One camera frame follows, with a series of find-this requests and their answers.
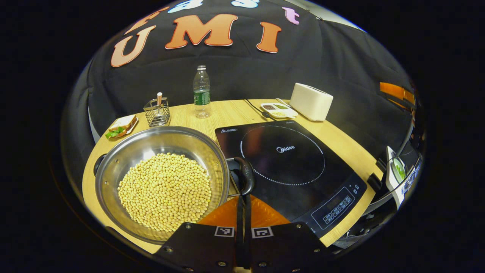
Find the white divided bean dish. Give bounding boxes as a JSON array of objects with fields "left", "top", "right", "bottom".
[{"left": 260, "top": 102, "right": 299, "bottom": 120}]

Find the black induction cooktop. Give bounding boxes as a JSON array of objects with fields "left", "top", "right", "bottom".
[{"left": 215, "top": 119, "right": 368, "bottom": 238}]

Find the stainless steel pot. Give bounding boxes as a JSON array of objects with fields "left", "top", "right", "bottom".
[{"left": 94, "top": 126, "right": 255, "bottom": 245}]

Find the clear plastic water bottle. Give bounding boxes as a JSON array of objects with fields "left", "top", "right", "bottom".
[{"left": 193, "top": 65, "right": 211, "bottom": 119}]

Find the pile of soybeans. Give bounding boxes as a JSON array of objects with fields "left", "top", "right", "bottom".
[{"left": 117, "top": 152, "right": 213, "bottom": 232}]

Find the metal wire basket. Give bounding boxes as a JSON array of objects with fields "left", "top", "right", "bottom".
[{"left": 144, "top": 97, "right": 171, "bottom": 127}]

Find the black power cable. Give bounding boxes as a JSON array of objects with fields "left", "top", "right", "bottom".
[{"left": 244, "top": 99, "right": 271, "bottom": 119}]

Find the white toaster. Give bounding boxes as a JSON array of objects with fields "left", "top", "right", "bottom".
[{"left": 289, "top": 83, "right": 334, "bottom": 122}]

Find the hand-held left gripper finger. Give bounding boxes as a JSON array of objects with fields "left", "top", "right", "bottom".
[
  {"left": 244, "top": 195, "right": 335, "bottom": 273},
  {"left": 153, "top": 195, "right": 245, "bottom": 273}
]

